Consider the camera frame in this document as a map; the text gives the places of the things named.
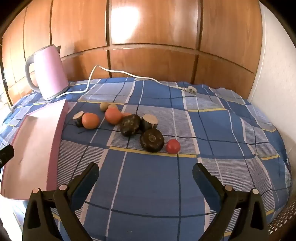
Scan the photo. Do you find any blue plaid blanket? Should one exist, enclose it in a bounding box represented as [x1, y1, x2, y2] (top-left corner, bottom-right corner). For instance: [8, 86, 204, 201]
[0, 77, 292, 241]

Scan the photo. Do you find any brown wooden wardrobe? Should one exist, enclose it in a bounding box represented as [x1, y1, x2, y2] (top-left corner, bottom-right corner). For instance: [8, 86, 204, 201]
[0, 0, 263, 105]

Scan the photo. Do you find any white power cable with plug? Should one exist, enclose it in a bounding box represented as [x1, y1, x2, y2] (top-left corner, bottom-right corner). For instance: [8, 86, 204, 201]
[55, 65, 197, 98]

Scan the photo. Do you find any brown woven rattan chair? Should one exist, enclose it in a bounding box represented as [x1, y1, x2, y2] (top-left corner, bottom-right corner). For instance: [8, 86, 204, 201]
[267, 199, 296, 241]

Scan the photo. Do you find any sushi roll piece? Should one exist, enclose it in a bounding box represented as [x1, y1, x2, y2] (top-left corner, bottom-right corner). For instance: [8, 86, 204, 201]
[72, 111, 85, 127]

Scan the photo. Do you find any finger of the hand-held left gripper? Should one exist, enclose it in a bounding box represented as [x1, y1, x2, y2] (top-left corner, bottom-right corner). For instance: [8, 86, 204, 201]
[0, 145, 15, 169]

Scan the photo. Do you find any pink cardboard box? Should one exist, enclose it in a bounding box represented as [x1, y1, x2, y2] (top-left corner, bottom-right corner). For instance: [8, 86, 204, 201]
[0, 100, 70, 201]

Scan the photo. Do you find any pink electric kettle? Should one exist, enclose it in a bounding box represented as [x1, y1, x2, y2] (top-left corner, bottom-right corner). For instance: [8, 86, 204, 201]
[25, 44, 69, 101]

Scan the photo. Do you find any orange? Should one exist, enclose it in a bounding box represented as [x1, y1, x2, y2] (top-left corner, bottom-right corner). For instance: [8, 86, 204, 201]
[82, 112, 100, 129]
[105, 108, 123, 126]

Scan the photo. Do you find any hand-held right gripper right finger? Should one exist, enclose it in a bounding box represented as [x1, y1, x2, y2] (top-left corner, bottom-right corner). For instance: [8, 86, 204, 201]
[192, 163, 270, 241]

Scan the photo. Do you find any red cherry tomato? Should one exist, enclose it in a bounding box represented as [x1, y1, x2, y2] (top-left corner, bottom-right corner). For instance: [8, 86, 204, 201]
[166, 139, 181, 154]

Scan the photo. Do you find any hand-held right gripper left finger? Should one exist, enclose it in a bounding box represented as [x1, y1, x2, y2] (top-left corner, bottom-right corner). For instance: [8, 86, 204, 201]
[22, 162, 100, 241]

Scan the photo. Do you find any large dark avocado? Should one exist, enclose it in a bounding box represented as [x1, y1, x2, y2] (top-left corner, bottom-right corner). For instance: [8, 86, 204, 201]
[120, 114, 141, 137]

